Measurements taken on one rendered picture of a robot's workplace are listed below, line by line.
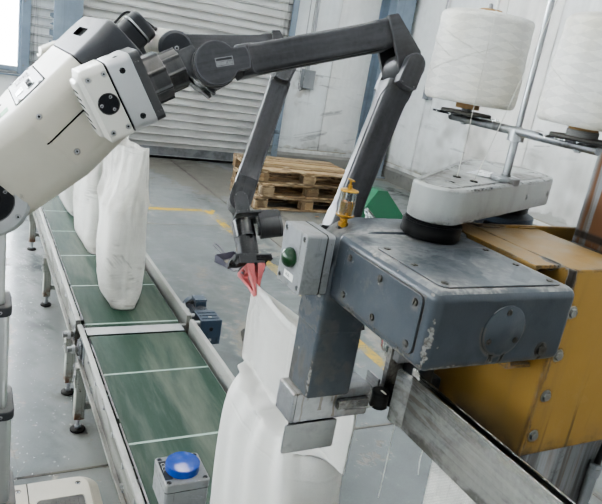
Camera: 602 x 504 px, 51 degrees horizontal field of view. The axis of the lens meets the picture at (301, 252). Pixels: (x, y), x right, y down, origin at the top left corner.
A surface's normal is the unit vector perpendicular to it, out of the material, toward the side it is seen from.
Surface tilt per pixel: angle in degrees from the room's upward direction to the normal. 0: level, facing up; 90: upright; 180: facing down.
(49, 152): 115
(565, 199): 90
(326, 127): 90
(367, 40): 80
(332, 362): 90
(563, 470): 90
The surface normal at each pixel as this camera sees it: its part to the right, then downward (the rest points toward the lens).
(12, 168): -0.02, 0.67
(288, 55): 0.35, 0.14
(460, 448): -0.88, 0.00
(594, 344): 0.44, 0.33
